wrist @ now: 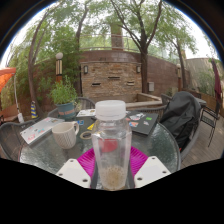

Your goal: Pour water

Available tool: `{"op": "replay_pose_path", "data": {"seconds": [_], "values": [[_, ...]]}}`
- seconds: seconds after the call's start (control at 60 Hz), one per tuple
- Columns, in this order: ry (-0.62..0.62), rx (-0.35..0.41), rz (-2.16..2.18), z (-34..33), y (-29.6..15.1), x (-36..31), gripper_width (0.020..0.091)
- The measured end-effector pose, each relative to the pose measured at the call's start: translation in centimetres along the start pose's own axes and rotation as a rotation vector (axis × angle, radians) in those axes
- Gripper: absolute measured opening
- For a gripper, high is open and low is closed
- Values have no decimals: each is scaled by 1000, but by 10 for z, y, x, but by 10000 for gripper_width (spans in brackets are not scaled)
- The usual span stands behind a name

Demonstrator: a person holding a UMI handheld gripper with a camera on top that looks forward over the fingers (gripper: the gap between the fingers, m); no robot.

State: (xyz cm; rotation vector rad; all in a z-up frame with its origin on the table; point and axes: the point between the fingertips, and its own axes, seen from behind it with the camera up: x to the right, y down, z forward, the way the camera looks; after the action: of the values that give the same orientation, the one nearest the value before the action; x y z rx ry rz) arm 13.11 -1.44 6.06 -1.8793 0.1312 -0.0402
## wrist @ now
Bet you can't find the leaning thin-trunk tree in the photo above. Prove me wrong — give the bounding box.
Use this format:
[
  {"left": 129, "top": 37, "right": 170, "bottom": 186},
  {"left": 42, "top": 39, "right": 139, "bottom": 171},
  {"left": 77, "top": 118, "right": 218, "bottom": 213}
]
[{"left": 27, "top": 13, "right": 58, "bottom": 116}]

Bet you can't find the small tape roll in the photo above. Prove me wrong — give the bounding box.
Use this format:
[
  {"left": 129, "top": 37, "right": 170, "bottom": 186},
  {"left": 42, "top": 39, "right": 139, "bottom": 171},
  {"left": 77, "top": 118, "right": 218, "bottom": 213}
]
[{"left": 79, "top": 130, "right": 93, "bottom": 140}]

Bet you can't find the white ribbed ceramic mug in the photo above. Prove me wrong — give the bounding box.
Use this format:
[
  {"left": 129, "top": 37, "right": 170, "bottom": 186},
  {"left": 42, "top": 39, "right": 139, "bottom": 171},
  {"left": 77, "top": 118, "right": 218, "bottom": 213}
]
[{"left": 51, "top": 120, "right": 81, "bottom": 150}]

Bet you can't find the dark round patio table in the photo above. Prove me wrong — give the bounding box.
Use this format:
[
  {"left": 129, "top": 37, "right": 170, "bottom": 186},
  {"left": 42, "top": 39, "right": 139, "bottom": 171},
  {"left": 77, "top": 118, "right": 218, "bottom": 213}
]
[{"left": 194, "top": 97, "right": 208, "bottom": 108}]

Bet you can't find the white sticker sheet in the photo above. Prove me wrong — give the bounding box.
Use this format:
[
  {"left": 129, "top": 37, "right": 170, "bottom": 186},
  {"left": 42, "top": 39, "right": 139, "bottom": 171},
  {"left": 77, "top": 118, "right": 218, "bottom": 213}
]
[{"left": 75, "top": 108, "right": 97, "bottom": 118}]

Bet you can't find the wooden lamp post globe top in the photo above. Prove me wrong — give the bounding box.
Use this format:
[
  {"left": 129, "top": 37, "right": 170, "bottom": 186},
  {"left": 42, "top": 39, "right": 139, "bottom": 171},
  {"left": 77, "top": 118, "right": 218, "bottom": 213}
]
[
  {"left": 175, "top": 63, "right": 183, "bottom": 92},
  {"left": 54, "top": 52, "right": 64, "bottom": 84}
]

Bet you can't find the closed dark red parasol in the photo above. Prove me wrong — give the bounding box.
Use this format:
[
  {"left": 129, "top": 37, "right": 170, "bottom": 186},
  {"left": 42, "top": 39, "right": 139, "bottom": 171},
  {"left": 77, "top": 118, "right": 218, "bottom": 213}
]
[{"left": 210, "top": 58, "right": 224, "bottom": 111}]

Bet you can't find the slim-trunk tree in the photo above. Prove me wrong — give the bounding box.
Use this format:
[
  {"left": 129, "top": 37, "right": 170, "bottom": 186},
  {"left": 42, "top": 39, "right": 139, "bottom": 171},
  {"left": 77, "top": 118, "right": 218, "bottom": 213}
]
[{"left": 166, "top": 23, "right": 201, "bottom": 91}]

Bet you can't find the green plant in blue pot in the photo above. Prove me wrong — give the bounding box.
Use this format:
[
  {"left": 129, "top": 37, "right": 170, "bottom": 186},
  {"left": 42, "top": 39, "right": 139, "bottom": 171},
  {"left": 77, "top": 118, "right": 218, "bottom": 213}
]
[{"left": 49, "top": 75, "right": 79, "bottom": 121}]

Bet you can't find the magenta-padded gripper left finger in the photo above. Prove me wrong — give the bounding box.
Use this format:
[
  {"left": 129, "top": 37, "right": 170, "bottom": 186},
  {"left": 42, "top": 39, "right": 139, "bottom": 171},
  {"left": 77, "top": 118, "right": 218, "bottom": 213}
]
[{"left": 55, "top": 147, "right": 100, "bottom": 190}]

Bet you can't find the wooden bench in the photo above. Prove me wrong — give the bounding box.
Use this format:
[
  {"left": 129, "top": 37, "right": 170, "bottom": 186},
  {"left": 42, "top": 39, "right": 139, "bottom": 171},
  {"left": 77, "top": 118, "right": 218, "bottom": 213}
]
[{"left": 0, "top": 103, "right": 20, "bottom": 124}]

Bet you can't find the black laptop with stickers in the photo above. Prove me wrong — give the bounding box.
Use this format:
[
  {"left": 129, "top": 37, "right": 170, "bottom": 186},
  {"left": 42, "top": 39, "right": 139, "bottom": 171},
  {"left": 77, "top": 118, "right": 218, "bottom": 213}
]
[{"left": 124, "top": 111, "right": 160, "bottom": 136}]

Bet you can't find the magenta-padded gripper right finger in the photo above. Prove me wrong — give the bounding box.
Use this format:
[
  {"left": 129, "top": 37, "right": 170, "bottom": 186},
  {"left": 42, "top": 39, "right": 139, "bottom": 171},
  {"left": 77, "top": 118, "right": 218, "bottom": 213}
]
[{"left": 127, "top": 145, "right": 172, "bottom": 190}]

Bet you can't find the clear plastic bottle white cap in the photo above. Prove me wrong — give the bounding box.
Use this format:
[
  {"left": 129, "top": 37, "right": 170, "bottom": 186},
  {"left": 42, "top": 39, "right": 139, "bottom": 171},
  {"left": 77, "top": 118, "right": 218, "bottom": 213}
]
[{"left": 90, "top": 99, "right": 133, "bottom": 192}]

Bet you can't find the blue yellow striped bollard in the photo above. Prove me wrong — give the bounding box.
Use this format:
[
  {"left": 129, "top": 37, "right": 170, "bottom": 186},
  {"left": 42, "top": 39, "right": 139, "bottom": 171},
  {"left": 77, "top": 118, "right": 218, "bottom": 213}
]
[{"left": 30, "top": 100, "right": 38, "bottom": 119}]

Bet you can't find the forked dark-trunk tree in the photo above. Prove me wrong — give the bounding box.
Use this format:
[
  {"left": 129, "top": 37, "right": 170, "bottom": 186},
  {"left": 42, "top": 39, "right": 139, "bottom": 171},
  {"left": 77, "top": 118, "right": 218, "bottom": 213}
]
[{"left": 109, "top": 0, "right": 171, "bottom": 94}]

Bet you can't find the silver laptop with stickers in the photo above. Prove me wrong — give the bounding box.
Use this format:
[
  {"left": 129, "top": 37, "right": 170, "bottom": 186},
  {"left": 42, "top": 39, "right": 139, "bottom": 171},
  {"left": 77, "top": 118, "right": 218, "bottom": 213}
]
[{"left": 19, "top": 116, "right": 66, "bottom": 147}]

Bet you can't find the orange canopy with white pole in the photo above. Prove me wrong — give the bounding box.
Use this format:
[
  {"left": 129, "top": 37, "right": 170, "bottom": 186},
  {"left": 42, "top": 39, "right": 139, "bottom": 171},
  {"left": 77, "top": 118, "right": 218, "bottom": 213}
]
[{"left": 0, "top": 67, "right": 25, "bottom": 124}]

